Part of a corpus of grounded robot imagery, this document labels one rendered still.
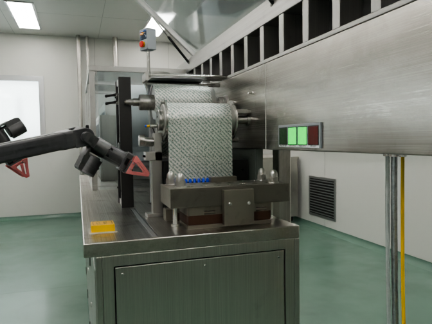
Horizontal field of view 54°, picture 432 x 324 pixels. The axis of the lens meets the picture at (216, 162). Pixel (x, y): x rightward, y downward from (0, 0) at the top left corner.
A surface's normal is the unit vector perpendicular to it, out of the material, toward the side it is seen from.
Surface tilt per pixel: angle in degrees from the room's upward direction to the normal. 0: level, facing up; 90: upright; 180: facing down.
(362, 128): 90
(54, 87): 90
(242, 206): 90
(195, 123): 90
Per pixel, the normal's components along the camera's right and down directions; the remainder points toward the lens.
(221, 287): 0.31, 0.05
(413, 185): -0.95, 0.03
